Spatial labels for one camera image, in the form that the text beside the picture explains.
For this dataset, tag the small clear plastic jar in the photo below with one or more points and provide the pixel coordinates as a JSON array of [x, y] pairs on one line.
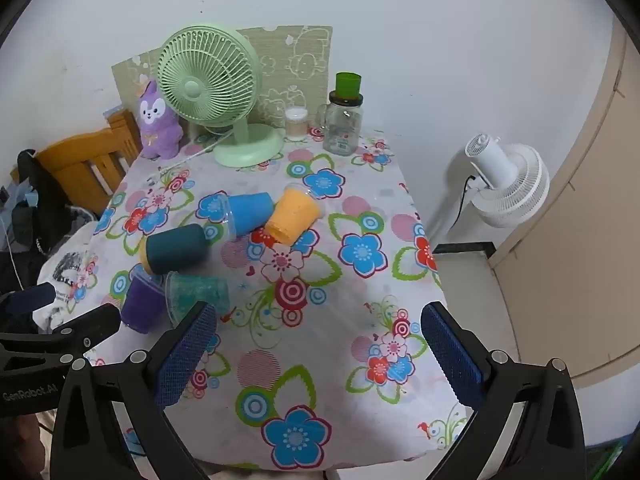
[[295, 125]]

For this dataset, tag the beige cabinet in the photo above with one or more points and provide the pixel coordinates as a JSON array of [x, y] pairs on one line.
[[575, 260]]

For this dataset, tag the green cup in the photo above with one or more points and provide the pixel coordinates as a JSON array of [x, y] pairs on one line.
[[348, 85]]

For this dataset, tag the purple plush toy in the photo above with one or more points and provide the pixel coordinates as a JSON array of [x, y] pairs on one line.
[[157, 127]]

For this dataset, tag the patterned cardboard sheet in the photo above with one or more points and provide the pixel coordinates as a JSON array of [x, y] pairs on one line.
[[297, 60]]

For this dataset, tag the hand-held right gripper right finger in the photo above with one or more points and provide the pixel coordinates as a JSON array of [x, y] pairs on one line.
[[452, 355]]

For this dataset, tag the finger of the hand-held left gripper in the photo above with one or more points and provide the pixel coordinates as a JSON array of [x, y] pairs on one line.
[[85, 331], [30, 297]]

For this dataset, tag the green desk fan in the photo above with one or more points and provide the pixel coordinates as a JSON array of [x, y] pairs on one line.
[[200, 85]]

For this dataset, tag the teal glitter cup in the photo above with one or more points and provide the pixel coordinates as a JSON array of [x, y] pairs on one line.
[[197, 292]]

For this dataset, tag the black ledge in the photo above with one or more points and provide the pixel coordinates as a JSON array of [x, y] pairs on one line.
[[462, 248]]

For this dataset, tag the white clip fan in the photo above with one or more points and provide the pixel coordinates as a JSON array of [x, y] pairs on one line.
[[520, 185]]

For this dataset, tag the white printed cloth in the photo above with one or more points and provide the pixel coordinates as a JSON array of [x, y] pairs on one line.
[[67, 270]]

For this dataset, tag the glass jar with black lid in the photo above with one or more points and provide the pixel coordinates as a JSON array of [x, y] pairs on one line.
[[342, 127]]

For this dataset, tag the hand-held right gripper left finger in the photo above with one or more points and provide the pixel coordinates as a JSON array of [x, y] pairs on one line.
[[184, 352]]

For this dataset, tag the wooden chair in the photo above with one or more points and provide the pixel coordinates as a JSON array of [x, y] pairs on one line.
[[80, 160]]

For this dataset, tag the purple cup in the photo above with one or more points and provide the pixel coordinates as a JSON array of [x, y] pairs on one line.
[[142, 305]]

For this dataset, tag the floral tablecloth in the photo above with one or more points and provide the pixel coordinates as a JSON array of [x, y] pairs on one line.
[[325, 310]]

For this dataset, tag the black bag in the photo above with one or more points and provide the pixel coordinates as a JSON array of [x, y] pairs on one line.
[[42, 200]]

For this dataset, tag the blue cup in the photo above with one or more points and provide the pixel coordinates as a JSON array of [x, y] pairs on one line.
[[252, 211]]

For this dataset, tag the orange cup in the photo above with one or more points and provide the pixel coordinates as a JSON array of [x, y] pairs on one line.
[[292, 215]]

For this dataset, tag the dark teal cup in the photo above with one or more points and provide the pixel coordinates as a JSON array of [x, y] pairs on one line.
[[177, 249]]

